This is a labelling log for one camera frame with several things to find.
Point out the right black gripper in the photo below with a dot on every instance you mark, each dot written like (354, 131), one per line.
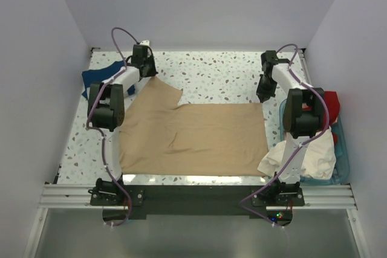
(264, 95)

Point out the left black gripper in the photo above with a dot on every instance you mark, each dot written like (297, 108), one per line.
(153, 72)

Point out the beige t-shirt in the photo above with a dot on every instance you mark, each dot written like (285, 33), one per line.
(160, 137)

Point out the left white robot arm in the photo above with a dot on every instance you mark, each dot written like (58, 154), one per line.
(106, 113)

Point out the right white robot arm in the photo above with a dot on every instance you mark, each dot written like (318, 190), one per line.
(304, 115)

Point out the folded blue t-shirt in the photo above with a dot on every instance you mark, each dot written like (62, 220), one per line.
(99, 75)

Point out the red t-shirt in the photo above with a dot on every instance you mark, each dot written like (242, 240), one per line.
(332, 103)

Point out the white t-shirt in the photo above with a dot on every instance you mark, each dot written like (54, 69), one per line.
(319, 159)

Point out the clear blue plastic bin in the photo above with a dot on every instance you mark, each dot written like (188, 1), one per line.
(341, 169)

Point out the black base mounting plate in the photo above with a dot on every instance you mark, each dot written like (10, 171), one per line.
(137, 202)

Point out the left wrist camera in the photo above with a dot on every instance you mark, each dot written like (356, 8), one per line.
(145, 42)

